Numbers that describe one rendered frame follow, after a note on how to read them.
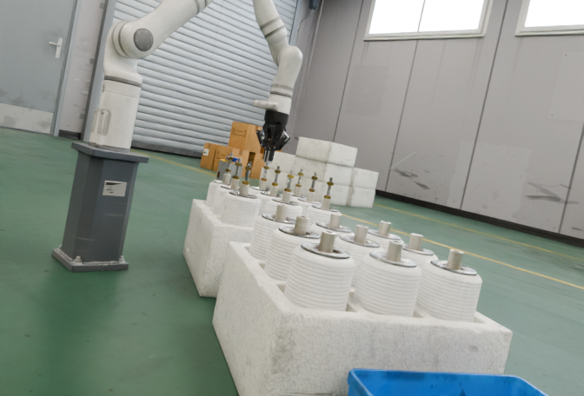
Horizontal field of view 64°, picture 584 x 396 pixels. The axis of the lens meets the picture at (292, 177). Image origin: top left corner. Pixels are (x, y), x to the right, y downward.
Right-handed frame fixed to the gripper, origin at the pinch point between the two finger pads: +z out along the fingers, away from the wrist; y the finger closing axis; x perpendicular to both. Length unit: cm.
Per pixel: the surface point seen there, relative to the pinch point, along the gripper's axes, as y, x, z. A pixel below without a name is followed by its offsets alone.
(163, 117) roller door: 461, -303, -15
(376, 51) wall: 283, -545, -187
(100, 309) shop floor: -14, 58, 36
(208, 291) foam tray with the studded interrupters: -16.6, 31.9, 34.3
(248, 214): -17.8, 24.5, 14.6
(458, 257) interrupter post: -73, 34, 9
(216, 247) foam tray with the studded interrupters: -16.6, 31.9, 23.2
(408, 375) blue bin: -74, 49, 24
